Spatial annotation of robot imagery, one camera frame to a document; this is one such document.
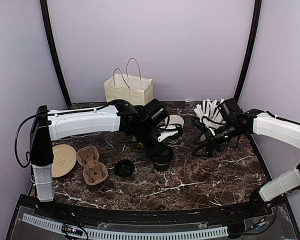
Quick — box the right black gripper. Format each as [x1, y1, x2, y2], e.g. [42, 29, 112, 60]
[192, 119, 244, 157]

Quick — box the black plastic cup lid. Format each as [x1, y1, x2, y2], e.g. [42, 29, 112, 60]
[114, 159, 135, 178]

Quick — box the black paper coffee cup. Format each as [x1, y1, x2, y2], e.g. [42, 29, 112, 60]
[153, 162, 170, 175]

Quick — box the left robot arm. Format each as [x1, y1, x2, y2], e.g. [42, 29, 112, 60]
[24, 99, 181, 218]

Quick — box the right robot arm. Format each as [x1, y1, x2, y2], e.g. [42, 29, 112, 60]
[191, 109, 300, 217]

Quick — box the lower stacked black cup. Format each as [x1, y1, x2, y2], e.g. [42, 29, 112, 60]
[166, 133, 182, 145]

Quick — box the white wrapped straws bundle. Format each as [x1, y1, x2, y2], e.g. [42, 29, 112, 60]
[194, 98, 226, 130]

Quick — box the green bowl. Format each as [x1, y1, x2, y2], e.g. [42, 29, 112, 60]
[123, 135, 144, 149]

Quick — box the cream paper carry bag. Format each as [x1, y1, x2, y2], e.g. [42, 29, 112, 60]
[103, 57, 154, 106]

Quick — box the brown cardboard cup carrier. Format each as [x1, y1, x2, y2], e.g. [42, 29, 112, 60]
[76, 145, 108, 186]

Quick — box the beige round plate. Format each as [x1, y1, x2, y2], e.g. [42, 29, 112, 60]
[51, 144, 77, 178]

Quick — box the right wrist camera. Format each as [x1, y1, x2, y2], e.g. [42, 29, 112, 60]
[217, 98, 243, 123]

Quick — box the black front rail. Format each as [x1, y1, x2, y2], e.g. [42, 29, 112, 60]
[39, 189, 252, 224]

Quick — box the grey slotted cable duct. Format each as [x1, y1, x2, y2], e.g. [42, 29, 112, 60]
[21, 213, 229, 240]

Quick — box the right black frame post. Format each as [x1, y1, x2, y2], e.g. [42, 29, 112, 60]
[234, 0, 262, 102]

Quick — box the black frame post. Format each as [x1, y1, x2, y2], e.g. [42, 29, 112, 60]
[234, 0, 262, 102]
[39, 0, 72, 108]

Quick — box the left black frame post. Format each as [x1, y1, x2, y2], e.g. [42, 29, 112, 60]
[39, 0, 72, 108]

